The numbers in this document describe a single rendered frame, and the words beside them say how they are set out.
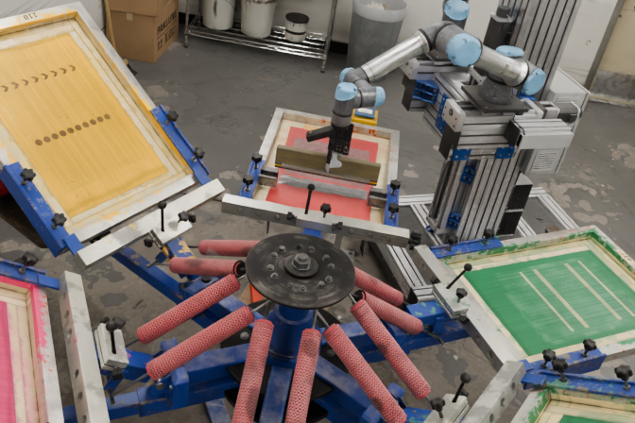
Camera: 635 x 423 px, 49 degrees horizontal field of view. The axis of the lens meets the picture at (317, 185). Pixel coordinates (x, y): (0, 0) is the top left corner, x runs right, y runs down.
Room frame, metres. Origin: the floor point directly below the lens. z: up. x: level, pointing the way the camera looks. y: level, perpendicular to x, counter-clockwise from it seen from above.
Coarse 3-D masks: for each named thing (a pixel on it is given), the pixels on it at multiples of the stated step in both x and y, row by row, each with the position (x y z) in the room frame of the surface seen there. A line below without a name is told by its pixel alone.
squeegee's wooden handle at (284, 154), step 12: (276, 156) 2.28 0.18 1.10; (288, 156) 2.27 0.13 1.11; (300, 156) 2.27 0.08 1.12; (312, 156) 2.27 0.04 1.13; (324, 156) 2.27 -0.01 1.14; (312, 168) 2.27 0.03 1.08; (324, 168) 2.27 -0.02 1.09; (336, 168) 2.27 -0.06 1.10; (348, 168) 2.27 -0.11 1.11; (360, 168) 2.27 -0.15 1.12; (372, 168) 2.26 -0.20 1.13; (372, 180) 2.26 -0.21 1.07
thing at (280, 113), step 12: (276, 108) 2.87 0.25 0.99; (276, 120) 2.75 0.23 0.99; (300, 120) 2.83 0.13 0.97; (312, 120) 2.83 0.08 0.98; (324, 120) 2.83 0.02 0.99; (276, 132) 2.66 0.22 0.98; (360, 132) 2.82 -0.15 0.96; (372, 132) 2.82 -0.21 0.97; (384, 132) 2.82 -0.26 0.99; (396, 132) 2.83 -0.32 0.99; (264, 144) 2.52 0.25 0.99; (396, 144) 2.72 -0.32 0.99; (264, 156) 2.43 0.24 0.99; (396, 156) 2.62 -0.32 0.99; (396, 168) 2.52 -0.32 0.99; (384, 216) 2.17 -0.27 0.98
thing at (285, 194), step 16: (288, 144) 2.61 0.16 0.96; (304, 144) 2.64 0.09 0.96; (320, 144) 2.66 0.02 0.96; (304, 176) 2.39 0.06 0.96; (320, 176) 2.41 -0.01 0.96; (272, 192) 2.24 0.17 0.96; (288, 192) 2.26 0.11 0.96; (304, 192) 2.28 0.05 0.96; (320, 192) 2.30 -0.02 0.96; (304, 208) 2.17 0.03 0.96
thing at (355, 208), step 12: (360, 144) 2.72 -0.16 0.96; (372, 144) 2.74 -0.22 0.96; (348, 156) 2.61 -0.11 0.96; (360, 156) 2.62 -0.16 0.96; (372, 156) 2.64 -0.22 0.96; (336, 180) 2.40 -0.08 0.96; (336, 204) 2.23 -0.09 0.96; (348, 204) 2.25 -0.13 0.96; (360, 204) 2.26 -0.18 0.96; (348, 216) 2.17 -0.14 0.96; (360, 216) 2.18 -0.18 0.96
